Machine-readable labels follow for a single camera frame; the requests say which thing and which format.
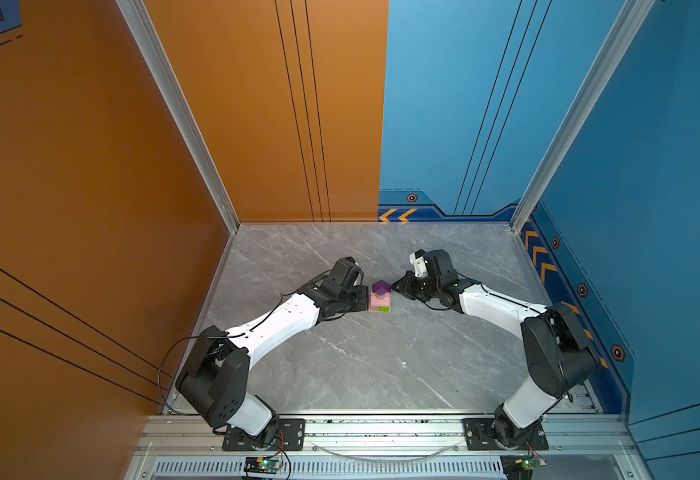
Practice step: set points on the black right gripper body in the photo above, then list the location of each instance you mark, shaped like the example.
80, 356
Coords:
419, 288

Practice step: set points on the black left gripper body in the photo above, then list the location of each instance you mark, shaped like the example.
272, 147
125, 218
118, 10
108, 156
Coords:
355, 301

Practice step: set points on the engraved natural wood block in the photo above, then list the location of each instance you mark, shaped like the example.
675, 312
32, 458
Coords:
377, 310

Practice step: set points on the purple house-shaped block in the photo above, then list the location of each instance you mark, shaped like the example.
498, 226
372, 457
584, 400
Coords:
381, 288

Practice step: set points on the pink block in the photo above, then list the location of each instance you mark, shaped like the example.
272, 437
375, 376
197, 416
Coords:
377, 304
381, 296

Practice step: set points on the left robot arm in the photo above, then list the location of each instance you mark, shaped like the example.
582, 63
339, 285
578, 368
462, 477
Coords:
214, 377

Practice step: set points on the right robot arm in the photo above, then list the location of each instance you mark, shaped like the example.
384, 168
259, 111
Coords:
529, 355

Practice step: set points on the left green circuit board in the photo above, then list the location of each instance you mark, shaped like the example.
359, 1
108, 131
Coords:
262, 467

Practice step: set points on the green circuit board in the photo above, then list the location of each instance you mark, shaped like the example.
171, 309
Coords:
521, 468
262, 467

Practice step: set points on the right green circuit board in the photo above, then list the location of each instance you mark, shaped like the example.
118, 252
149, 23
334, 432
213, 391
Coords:
521, 468

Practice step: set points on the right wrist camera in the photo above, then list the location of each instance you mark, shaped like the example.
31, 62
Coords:
434, 264

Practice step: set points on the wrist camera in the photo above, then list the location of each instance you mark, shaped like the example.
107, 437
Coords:
344, 275
434, 264

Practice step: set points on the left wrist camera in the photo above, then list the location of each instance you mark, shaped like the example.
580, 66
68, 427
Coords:
344, 275

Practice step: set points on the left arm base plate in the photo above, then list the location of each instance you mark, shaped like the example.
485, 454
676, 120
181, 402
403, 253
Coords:
285, 433

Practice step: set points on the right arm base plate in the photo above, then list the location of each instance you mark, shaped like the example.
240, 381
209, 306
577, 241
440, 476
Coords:
494, 434

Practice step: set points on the aluminium front rail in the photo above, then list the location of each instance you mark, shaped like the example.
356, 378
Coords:
389, 445

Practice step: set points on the aluminium corner post left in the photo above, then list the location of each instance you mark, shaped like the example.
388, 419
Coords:
142, 29

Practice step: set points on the aluminium corner post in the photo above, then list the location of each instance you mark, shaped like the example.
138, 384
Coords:
618, 40
142, 29

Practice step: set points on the aluminium corner post right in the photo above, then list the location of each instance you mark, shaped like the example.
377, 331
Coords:
618, 40

